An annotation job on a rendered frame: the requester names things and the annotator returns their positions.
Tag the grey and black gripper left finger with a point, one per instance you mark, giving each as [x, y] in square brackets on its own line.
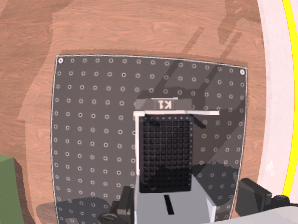
[120, 211]

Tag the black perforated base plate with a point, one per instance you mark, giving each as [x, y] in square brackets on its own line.
[93, 131]

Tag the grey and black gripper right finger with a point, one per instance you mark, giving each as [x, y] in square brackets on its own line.
[253, 198]

